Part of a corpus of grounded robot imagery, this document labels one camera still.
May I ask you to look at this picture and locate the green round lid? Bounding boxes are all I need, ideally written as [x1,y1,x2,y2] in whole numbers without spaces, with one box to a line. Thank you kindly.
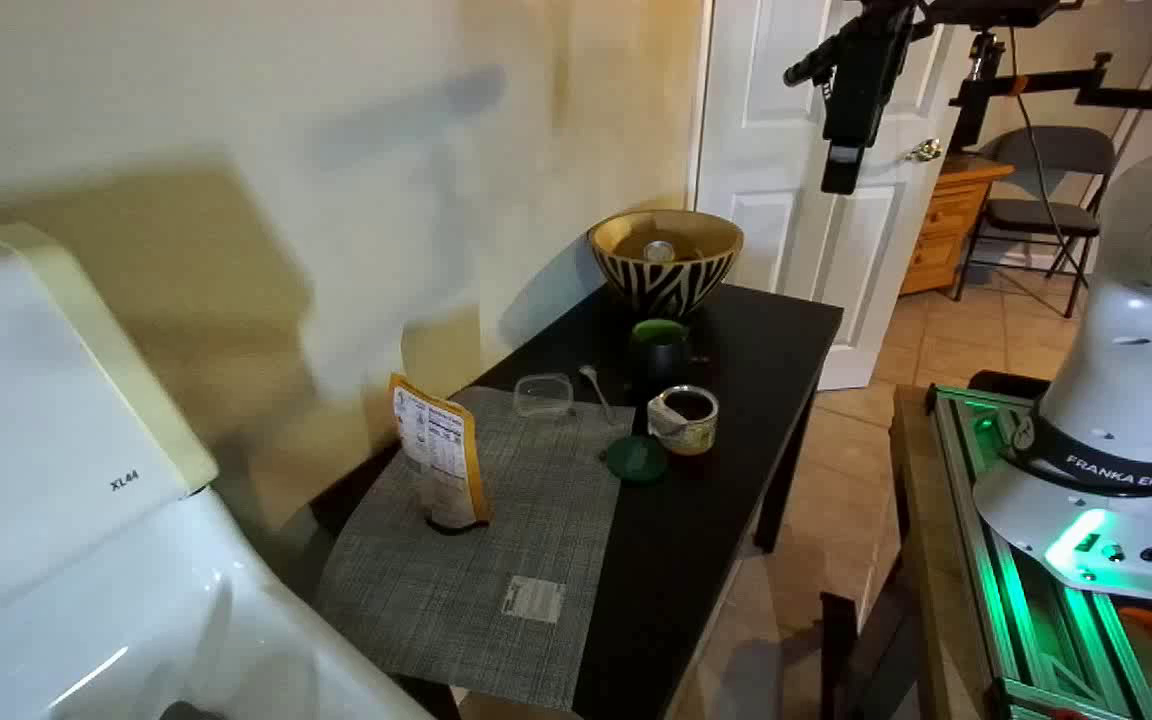
[595,432,671,488]

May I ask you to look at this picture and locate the wooden zebra pattern bowl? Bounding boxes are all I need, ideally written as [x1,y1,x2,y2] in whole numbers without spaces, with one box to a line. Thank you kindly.
[583,206,747,321]

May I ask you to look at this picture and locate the black camera tripod boom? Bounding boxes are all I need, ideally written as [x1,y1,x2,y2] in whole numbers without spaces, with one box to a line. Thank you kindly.
[919,0,1152,157]

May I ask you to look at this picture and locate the black side table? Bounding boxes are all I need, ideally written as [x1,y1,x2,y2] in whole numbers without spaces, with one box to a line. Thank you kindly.
[306,281,848,720]

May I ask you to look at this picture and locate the grey folding chair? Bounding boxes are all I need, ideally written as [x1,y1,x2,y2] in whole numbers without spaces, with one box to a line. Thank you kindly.
[950,123,1119,321]

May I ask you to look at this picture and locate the small clear bowl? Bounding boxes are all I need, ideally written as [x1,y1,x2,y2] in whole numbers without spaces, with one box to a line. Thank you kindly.
[512,372,575,423]

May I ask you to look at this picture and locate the white label on placemat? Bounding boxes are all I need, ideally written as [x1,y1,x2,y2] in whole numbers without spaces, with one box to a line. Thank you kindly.
[496,574,566,630]

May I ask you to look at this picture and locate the grey woven placemat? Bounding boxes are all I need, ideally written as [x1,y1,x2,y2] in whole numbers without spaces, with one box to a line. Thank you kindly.
[312,383,641,716]

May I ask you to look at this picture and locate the robot mounting table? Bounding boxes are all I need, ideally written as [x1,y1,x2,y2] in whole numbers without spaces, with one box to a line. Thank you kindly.
[887,375,1152,720]

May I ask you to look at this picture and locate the white panel door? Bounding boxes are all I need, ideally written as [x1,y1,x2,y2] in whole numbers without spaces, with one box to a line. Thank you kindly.
[690,0,970,392]

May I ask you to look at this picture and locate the wooden drawer cabinet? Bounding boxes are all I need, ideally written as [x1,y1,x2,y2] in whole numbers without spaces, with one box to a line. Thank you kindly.
[899,157,1017,301]

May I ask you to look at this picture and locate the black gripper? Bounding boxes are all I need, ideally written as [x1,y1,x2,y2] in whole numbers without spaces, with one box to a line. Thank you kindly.
[780,0,926,200]

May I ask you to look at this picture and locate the black mug green inside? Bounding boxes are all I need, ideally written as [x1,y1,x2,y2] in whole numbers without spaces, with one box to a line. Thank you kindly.
[629,316,696,401]

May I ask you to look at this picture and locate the small white spoon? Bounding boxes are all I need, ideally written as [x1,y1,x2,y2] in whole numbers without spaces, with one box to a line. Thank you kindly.
[575,365,614,421]

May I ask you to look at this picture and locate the small patterned ceramic cup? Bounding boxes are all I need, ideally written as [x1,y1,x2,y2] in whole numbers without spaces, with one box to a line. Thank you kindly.
[643,380,723,462]

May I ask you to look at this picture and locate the orange stand-up pouch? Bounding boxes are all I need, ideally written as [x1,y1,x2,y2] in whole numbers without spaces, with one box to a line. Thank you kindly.
[385,372,490,538]

